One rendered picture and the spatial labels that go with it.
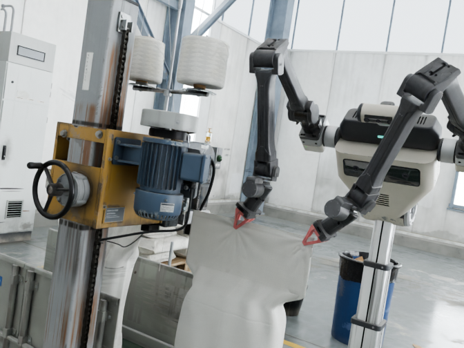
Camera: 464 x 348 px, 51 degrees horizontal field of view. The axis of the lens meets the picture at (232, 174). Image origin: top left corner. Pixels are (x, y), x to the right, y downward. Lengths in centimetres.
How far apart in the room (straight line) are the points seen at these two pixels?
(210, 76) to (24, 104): 410
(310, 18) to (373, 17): 133
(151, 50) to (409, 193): 111
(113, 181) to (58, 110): 505
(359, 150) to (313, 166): 828
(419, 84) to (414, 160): 53
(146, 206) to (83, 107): 38
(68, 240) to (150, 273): 85
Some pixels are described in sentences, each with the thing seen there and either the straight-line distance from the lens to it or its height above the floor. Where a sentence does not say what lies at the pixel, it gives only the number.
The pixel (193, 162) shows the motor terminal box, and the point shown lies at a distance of 150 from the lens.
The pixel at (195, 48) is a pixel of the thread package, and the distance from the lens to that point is 165.
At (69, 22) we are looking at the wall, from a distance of 674.
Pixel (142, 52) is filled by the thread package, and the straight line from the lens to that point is 181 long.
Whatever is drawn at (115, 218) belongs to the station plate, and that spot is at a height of 106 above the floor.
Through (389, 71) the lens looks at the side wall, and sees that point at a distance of 1006.
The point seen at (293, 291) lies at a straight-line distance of 171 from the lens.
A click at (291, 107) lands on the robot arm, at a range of 191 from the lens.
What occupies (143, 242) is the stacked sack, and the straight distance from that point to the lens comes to 466.
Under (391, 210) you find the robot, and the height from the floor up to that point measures 118.
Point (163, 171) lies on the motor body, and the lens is 150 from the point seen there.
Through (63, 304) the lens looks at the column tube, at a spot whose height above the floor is 76.
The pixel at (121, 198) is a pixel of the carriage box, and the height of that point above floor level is 112.
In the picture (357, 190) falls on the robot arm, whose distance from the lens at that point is 159.
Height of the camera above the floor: 134
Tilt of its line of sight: 3 degrees down
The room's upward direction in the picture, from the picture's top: 8 degrees clockwise
